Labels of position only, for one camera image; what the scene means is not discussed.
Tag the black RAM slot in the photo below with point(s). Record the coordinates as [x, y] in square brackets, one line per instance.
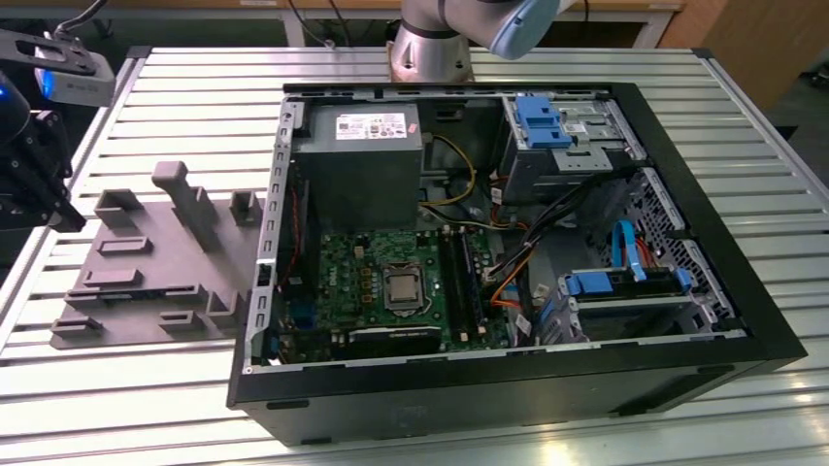
[450, 281]

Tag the grey power supply unit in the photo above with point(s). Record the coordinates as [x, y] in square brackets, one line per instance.
[362, 184]

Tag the black PC case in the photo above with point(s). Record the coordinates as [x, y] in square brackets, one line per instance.
[453, 403]

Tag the black graphics card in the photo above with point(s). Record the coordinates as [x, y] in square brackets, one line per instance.
[388, 342]

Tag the wooden cabinet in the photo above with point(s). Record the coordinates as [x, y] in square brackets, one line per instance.
[745, 48]

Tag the white framed wooden desk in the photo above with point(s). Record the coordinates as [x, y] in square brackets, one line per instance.
[622, 6]

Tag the grey metal disk bay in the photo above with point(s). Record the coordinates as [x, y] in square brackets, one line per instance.
[634, 300]

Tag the blue board connector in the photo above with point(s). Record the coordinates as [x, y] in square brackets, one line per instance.
[303, 315]

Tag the green motherboard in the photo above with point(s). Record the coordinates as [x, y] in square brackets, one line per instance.
[343, 252]

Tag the blue drive latch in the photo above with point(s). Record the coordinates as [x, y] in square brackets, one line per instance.
[543, 121]

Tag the grey metal drive cage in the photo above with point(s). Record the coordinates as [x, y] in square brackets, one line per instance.
[595, 162]

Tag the hard disk in blue carrier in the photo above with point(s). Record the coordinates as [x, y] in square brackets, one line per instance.
[589, 284]

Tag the grey parts rack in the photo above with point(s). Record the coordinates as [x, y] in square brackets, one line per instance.
[162, 272]

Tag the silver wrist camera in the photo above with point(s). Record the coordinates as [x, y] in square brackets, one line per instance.
[77, 82]

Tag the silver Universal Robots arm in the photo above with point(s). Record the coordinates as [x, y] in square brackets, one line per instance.
[427, 43]

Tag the silver CPU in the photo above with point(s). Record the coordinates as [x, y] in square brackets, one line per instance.
[404, 287]

